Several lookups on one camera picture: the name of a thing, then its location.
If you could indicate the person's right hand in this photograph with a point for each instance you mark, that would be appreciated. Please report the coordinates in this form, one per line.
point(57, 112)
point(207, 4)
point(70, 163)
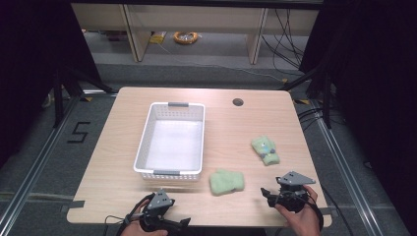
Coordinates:
point(305, 219)

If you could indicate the aluminium floor rail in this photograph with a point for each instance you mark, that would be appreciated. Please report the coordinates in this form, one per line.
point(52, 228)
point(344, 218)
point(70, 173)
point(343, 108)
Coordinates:
point(39, 160)
point(344, 170)

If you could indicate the black curtain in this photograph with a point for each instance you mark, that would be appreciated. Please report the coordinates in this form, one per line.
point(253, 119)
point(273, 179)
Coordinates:
point(29, 65)
point(373, 82)

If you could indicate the dark round table grommet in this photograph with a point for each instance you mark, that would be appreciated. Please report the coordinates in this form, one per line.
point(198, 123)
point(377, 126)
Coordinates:
point(238, 102)

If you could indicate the beige wooden shelf unit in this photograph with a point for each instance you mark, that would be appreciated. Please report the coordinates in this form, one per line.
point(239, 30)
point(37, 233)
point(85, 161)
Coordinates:
point(196, 19)

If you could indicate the black metal stand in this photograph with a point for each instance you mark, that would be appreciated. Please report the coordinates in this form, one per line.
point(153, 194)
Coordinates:
point(326, 98)
point(59, 98)

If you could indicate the person's left hand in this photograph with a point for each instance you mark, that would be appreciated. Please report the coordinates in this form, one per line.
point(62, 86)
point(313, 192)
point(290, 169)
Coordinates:
point(144, 232)

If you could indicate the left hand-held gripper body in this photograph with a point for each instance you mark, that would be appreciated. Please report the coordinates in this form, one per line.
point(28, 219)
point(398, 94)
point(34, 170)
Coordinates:
point(159, 200)

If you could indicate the yellow packet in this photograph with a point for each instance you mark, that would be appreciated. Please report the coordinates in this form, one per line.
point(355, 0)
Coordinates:
point(158, 38)

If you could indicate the green glove with blue print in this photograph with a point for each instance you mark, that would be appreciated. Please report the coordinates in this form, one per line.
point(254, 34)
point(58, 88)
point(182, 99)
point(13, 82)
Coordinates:
point(265, 151)

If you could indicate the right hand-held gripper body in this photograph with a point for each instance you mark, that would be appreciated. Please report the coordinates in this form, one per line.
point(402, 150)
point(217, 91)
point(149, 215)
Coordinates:
point(292, 193)

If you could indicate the grey tape strip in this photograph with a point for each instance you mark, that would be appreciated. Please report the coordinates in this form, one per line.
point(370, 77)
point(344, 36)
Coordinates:
point(76, 204)

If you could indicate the plain green glove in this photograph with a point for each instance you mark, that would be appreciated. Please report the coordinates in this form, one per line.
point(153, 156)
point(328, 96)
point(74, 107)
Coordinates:
point(226, 182)

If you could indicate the white plastic basket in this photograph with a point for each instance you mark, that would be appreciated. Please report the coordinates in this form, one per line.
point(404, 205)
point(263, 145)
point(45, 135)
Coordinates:
point(173, 144)

